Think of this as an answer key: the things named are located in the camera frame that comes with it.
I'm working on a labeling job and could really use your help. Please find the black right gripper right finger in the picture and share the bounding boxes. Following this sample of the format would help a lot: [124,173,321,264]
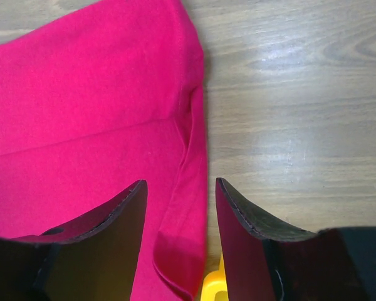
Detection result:
[216,178,376,300]

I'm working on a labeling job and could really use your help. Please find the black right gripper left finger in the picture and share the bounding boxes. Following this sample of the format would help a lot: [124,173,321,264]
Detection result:
[0,180,148,300]

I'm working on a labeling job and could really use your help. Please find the pink magenta t shirt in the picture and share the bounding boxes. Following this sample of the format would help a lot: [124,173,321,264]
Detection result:
[0,1,207,300]

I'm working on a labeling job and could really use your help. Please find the yellow plastic tray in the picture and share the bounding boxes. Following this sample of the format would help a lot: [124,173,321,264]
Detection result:
[200,254,229,301]

